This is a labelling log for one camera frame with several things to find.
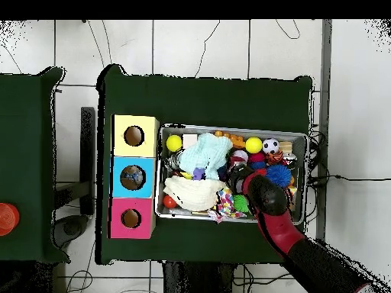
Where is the white baseball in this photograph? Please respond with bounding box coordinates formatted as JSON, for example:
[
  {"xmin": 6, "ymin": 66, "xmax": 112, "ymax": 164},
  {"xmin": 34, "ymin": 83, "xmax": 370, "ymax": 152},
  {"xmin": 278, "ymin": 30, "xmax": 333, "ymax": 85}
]
[{"xmin": 231, "ymin": 150, "xmax": 249, "ymax": 165}]

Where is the green cloth side table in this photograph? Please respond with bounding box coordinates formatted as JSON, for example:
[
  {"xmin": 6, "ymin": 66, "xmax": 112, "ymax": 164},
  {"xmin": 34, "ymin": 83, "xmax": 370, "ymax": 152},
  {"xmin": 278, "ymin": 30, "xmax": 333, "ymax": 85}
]
[{"xmin": 0, "ymin": 66, "xmax": 67, "ymax": 263}]

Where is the blue spiky rubber ball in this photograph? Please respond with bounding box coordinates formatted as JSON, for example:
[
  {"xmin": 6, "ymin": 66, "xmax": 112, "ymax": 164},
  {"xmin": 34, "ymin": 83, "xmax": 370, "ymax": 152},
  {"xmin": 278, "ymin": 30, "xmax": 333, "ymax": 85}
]
[{"xmin": 267, "ymin": 164, "xmax": 294, "ymax": 188}]

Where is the yellow smiley ball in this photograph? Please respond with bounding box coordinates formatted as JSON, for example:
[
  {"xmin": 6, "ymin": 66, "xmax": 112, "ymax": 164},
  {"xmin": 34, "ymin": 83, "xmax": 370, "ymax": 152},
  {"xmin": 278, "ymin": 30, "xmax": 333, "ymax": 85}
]
[{"xmin": 166, "ymin": 134, "xmax": 184, "ymax": 153}]

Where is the black and white soccer ball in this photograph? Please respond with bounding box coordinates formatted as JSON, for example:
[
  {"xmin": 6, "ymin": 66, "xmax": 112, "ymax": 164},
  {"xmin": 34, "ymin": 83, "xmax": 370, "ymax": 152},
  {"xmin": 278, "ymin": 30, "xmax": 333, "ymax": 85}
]
[{"xmin": 261, "ymin": 137, "xmax": 280, "ymax": 155}]

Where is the mint green muslin cloth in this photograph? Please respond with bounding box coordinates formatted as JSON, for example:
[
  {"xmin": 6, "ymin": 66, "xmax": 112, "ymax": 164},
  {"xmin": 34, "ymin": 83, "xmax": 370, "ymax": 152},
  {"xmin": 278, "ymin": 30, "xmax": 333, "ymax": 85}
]
[{"xmin": 178, "ymin": 133, "xmax": 234, "ymax": 181}]

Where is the red ball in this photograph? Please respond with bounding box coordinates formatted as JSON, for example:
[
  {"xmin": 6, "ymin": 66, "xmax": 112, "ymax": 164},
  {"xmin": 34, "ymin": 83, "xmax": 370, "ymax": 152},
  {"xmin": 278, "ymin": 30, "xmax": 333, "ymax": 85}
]
[{"xmin": 162, "ymin": 194, "xmax": 178, "ymax": 210}]

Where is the colourful polka-dot cloth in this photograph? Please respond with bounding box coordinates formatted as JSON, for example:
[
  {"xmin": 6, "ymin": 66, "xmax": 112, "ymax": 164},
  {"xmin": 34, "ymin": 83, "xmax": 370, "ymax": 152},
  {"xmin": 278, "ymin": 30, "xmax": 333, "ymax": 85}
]
[{"xmin": 207, "ymin": 185, "xmax": 239, "ymax": 224}]

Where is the green spiky rubber ball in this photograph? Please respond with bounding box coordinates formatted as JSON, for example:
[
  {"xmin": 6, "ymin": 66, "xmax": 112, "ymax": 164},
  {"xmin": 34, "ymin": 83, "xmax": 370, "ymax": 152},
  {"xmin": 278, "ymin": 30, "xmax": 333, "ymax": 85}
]
[{"xmin": 233, "ymin": 194, "xmax": 251, "ymax": 214}]

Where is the wooden box with three holes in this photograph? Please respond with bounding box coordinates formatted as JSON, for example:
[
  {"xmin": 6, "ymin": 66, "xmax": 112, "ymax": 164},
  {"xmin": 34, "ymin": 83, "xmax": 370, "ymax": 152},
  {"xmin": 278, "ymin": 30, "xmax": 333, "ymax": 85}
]
[{"xmin": 109, "ymin": 114, "xmax": 161, "ymax": 240}]

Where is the plain yellow ball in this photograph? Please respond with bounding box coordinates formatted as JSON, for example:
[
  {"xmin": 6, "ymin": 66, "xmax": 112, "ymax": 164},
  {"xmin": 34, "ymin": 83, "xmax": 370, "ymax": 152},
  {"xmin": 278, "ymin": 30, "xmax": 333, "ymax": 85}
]
[{"xmin": 244, "ymin": 137, "xmax": 263, "ymax": 154}]

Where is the orange plastic toy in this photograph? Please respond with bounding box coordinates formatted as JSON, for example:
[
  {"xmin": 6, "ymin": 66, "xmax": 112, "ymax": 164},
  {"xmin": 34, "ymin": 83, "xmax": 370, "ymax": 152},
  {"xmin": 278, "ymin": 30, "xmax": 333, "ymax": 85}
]
[{"xmin": 213, "ymin": 130, "xmax": 247, "ymax": 150}]

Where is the red plastic cup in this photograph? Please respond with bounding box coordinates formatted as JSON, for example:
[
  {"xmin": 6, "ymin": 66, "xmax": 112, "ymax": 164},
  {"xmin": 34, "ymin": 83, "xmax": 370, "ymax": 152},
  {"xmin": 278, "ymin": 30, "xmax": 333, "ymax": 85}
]
[{"xmin": 0, "ymin": 202, "xmax": 21, "ymax": 237}]

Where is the clear mesh bin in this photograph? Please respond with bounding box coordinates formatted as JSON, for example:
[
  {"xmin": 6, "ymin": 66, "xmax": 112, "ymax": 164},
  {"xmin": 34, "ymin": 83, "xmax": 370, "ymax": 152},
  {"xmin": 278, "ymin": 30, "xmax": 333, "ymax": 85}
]
[{"xmin": 155, "ymin": 123, "xmax": 309, "ymax": 227}]

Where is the pale yellow muslin cloth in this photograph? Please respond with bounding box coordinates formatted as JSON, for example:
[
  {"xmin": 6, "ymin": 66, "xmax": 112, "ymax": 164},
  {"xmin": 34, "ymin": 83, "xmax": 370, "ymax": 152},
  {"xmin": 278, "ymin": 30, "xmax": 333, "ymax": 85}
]
[{"xmin": 163, "ymin": 175, "xmax": 226, "ymax": 213}]

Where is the black chair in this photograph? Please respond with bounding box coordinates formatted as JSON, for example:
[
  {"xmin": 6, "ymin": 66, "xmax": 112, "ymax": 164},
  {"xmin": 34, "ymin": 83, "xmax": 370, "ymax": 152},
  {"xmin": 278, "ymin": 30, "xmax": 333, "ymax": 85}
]
[{"xmin": 53, "ymin": 106, "xmax": 98, "ymax": 248}]

